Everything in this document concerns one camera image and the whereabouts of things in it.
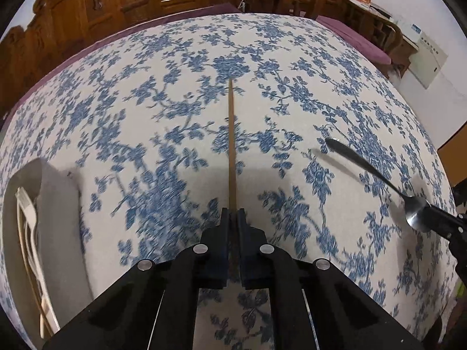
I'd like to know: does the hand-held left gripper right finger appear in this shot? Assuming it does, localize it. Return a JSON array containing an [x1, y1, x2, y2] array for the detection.
[[236, 208, 426, 350]]

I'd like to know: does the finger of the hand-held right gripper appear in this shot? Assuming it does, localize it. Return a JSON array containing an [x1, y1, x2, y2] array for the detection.
[[419, 200, 467, 242]]

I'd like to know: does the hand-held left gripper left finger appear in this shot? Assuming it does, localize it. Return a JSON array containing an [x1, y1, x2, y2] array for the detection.
[[42, 208, 231, 350]]

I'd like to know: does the wooden chopstick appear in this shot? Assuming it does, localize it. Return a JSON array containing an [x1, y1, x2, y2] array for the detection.
[[227, 79, 239, 281], [19, 220, 52, 338]]

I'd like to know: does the metal spoon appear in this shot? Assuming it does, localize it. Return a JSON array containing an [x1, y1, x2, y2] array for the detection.
[[326, 137, 433, 233]]

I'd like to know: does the grey tray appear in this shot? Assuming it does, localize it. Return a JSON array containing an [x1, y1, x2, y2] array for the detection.
[[0, 158, 95, 340]]

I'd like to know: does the white plastic spoon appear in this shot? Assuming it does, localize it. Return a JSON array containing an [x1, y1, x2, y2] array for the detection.
[[25, 204, 61, 336], [15, 187, 40, 263]]

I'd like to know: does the blue floral tablecloth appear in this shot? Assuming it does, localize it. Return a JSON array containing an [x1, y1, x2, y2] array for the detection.
[[0, 13, 459, 350]]

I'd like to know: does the white wall panel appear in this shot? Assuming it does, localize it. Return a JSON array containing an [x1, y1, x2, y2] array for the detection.
[[408, 30, 449, 89]]

